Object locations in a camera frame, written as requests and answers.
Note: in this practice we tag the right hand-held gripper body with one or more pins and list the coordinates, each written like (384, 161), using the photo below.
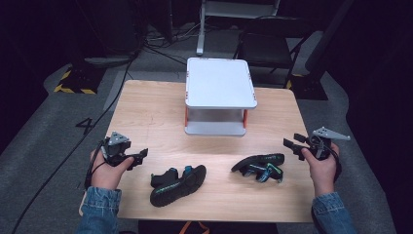
(321, 143)

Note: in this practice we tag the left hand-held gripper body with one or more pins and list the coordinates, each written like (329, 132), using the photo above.
(114, 150)

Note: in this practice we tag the black sandal with green trim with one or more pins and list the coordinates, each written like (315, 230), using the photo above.
(259, 162)

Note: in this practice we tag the white two-tier shoe rack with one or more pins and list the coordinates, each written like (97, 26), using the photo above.
(219, 84)

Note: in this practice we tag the person's left hand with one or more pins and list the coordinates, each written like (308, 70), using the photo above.
(107, 175)

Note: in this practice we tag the person's right hand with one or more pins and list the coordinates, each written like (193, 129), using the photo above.
(321, 172)

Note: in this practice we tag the black stand with base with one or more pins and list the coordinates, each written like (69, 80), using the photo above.
(311, 84)

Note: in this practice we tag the black yellow striped stand base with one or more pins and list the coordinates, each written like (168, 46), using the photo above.
(78, 83)

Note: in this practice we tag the black folding chair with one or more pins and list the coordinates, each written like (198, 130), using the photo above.
(269, 45)

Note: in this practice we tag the white desk frame leg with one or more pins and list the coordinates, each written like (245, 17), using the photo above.
(203, 29)

